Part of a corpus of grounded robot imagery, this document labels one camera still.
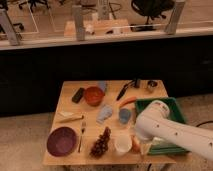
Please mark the small metal can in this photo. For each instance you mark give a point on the small metal can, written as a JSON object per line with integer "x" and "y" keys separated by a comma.
{"x": 151, "y": 85}

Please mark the black handled knife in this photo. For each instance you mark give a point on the black handled knife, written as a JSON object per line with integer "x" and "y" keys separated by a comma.
{"x": 123, "y": 90}

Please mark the black office chair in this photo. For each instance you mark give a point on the black office chair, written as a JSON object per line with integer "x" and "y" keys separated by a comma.
{"x": 152, "y": 8}

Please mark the red yellow apple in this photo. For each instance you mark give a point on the red yellow apple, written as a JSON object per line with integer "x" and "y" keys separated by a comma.
{"x": 135, "y": 144}

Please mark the blue plastic cup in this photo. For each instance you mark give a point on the blue plastic cup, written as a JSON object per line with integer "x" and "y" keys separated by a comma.
{"x": 124, "y": 115}

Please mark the green plastic tray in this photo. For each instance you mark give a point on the green plastic tray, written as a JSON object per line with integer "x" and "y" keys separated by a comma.
{"x": 152, "y": 122}

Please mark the light blue cloth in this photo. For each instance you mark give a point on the light blue cloth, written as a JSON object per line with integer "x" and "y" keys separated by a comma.
{"x": 105, "y": 112}

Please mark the small black box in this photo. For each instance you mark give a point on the small black box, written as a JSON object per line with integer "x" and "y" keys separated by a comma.
{"x": 137, "y": 83}

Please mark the silver fork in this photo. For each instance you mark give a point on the silver fork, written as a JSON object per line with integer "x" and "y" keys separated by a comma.
{"x": 83, "y": 127}

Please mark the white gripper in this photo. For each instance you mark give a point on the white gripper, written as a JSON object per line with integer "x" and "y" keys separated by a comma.
{"x": 145, "y": 147}

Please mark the white paper cup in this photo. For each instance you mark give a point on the white paper cup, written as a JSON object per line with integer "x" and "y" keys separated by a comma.
{"x": 122, "y": 144}

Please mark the red bowl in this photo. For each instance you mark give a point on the red bowl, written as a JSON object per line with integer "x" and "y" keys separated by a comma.
{"x": 93, "y": 95}

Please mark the purple grape bunch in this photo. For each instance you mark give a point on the purple grape bunch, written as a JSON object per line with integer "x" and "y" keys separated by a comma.
{"x": 100, "y": 146}

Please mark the blue sponge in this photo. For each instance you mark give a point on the blue sponge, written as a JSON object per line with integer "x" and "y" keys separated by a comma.
{"x": 102, "y": 85}

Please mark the black rectangular block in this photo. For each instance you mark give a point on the black rectangular block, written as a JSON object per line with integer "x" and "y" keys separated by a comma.
{"x": 78, "y": 95}

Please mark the orange carrot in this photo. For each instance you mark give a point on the orange carrot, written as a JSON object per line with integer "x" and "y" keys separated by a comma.
{"x": 127, "y": 101}

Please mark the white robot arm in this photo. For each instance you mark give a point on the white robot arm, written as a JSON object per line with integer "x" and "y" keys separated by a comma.
{"x": 194, "y": 139}

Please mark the purple plate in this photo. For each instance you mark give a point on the purple plate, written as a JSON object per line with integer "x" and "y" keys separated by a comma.
{"x": 62, "y": 141}

